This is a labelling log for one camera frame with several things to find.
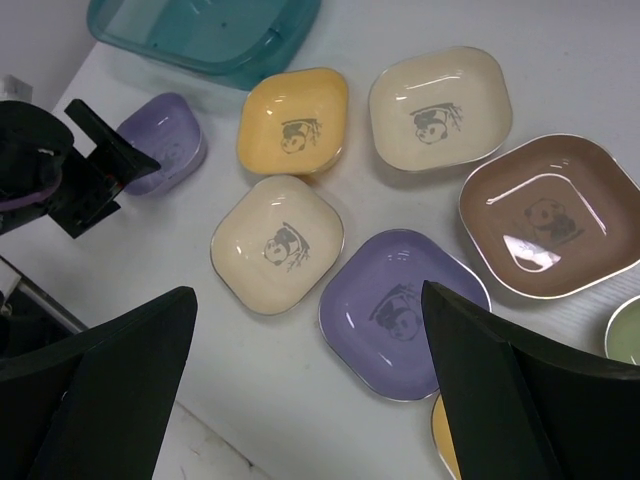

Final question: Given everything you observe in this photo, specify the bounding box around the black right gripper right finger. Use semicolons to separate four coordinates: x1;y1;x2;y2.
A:
422;282;639;479

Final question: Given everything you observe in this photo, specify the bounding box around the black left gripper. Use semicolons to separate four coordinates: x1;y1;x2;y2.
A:
1;99;161;238

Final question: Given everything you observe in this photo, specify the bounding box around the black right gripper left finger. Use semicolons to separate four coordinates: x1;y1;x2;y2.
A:
1;286;198;479

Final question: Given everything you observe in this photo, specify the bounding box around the small purple panda plate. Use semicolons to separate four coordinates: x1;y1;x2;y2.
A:
116;92;207;196

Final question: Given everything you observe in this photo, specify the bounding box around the cream panda plate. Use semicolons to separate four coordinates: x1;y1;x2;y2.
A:
210;175;345;316
368;46;513;173

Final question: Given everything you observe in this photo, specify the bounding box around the orange panda plate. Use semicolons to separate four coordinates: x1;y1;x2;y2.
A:
236;67;349;176

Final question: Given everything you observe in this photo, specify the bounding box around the teal plastic bin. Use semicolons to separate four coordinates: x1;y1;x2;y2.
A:
86;0;321;91

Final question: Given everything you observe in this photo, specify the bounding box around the yellow plate near right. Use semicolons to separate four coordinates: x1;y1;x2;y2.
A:
431;395;462;480

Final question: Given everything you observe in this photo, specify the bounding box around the green plate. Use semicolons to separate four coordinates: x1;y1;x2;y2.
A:
604;296;640;365

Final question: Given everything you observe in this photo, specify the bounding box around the large purple panda plate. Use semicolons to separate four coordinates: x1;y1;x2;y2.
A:
318;229;492;402

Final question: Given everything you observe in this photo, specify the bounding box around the brown panda plate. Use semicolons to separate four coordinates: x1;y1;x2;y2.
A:
459;134;639;300

